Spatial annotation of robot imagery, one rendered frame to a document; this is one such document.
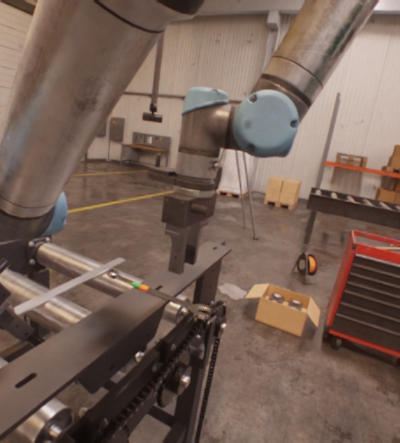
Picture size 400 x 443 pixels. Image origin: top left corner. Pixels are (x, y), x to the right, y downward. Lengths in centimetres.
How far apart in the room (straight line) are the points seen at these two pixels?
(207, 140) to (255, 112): 17
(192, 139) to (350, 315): 226
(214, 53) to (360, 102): 524
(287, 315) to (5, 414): 246
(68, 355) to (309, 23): 54
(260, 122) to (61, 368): 42
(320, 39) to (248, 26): 1126
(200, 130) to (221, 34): 1142
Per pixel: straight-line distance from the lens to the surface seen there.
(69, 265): 141
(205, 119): 50
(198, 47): 1212
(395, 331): 267
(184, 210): 48
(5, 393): 47
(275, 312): 274
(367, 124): 1039
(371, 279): 246
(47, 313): 110
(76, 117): 24
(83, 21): 20
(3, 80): 1081
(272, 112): 35
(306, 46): 39
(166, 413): 152
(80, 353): 51
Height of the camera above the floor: 150
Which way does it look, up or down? 16 degrees down
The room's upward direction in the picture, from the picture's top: 9 degrees clockwise
